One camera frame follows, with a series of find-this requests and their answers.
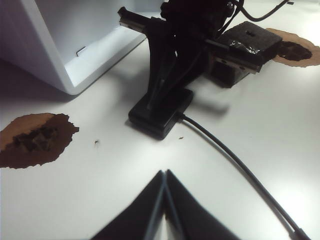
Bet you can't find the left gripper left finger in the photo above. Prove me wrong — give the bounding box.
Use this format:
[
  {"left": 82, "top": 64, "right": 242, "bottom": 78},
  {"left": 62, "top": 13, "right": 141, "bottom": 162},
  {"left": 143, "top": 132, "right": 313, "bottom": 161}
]
[{"left": 91, "top": 169, "right": 166, "bottom": 240}]

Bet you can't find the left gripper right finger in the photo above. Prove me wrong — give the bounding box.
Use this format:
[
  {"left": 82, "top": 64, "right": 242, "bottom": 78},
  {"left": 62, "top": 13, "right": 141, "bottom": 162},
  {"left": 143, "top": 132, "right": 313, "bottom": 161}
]
[{"left": 165, "top": 169, "right": 242, "bottom": 240}]

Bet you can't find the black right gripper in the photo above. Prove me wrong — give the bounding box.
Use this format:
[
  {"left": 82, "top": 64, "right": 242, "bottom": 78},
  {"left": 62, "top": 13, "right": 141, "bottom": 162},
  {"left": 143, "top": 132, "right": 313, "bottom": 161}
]
[{"left": 117, "top": 0, "right": 261, "bottom": 108}]

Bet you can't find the black sponge block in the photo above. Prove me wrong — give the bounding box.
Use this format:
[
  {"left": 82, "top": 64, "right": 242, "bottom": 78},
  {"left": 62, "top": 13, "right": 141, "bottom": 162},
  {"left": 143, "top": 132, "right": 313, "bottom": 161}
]
[{"left": 204, "top": 21, "right": 283, "bottom": 89}]

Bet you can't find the black USB hub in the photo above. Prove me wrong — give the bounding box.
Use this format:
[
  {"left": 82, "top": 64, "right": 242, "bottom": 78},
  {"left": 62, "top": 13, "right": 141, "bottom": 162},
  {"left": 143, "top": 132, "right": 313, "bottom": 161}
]
[{"left": 128, "top": 87, "right": 195, "bottom": 140}]

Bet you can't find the white AUX water dispenser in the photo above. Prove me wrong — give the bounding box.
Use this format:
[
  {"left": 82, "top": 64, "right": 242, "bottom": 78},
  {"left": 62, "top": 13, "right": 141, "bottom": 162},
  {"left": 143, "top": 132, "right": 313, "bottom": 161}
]
[{"left": 0, "top": 0, "right": 147, "bottom": 96}]

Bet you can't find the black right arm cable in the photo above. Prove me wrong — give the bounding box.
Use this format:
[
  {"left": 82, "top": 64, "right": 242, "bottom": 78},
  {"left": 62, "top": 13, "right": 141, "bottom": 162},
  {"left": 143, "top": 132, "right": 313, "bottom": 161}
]
[{"left": 234, "top": 0, "right": 294, "bottom": 22}]

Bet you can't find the black hub cable with plug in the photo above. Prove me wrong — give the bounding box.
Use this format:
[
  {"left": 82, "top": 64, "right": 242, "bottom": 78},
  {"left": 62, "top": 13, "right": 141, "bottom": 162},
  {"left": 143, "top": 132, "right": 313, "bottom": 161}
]
[{"left": 178, "top": 113, "right": 312, "bottom": 240}]

